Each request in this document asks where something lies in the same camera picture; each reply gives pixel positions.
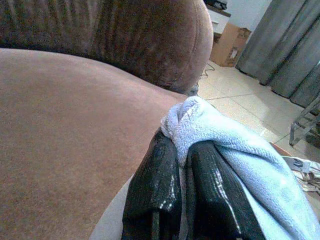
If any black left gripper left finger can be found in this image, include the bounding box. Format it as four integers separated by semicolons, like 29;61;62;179
121;130;183;240

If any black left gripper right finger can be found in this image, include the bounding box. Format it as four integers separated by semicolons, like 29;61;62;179
184;140;266;240

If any light blue pillow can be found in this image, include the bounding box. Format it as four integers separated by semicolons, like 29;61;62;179
159;96;320;240

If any brown sofa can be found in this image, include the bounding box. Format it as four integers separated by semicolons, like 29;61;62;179
0;0;215;240

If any printed paper packaging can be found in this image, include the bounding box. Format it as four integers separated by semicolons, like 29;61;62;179
281;154;320;194

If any brown cardboard box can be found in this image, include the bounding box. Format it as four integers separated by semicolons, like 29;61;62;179
209;21;252;68

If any grey curtain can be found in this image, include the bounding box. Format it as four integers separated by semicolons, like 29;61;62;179
235;0;320;116

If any white cabinet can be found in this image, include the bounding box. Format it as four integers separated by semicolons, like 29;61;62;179
206;5;232;36

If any dark device on cabinet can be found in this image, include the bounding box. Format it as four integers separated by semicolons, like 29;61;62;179
204;0;229;9

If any grey metal frame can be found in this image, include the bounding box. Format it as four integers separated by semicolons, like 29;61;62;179
288;96;320;147

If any thin dark floor cable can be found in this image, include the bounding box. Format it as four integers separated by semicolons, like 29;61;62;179
197;62;216;81

